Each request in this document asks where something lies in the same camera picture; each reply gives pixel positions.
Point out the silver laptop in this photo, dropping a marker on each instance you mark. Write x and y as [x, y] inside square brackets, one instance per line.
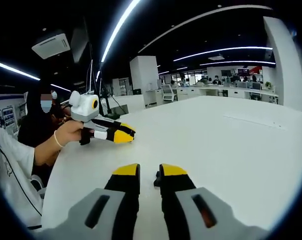
[92, 80]

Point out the black monitor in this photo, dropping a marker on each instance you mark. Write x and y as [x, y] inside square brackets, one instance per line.
[79, 45]

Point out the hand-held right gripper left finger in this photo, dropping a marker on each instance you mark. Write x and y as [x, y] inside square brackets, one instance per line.
[125, 195]

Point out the white ceiling air conditioner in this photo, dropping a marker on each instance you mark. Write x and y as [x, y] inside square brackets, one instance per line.
[53, 45]

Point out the black monitor stand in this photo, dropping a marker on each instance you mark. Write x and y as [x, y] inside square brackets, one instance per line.
[107, 105]

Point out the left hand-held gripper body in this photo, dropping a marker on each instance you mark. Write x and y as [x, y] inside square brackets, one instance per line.
[84, 107]

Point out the white office chair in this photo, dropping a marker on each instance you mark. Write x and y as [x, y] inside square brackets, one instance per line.
[168, 92]

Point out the dark office monitor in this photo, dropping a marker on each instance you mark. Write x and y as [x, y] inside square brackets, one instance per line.
[226, 73]

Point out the curved ceiling light strip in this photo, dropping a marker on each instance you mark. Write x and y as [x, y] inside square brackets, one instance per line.
[115, 32]

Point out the black socket plastic buckle part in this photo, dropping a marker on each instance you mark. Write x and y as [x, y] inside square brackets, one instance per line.
[157, 179]

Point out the row of white office desks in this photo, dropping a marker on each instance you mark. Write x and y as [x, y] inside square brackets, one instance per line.
[236, 91]

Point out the small background potted plant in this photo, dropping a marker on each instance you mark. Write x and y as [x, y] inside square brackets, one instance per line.
[268, 85]

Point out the person's left hand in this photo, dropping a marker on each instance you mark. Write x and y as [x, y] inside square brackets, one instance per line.
[70, 133]

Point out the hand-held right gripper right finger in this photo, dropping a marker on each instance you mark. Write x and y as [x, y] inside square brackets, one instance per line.
[175, 185]

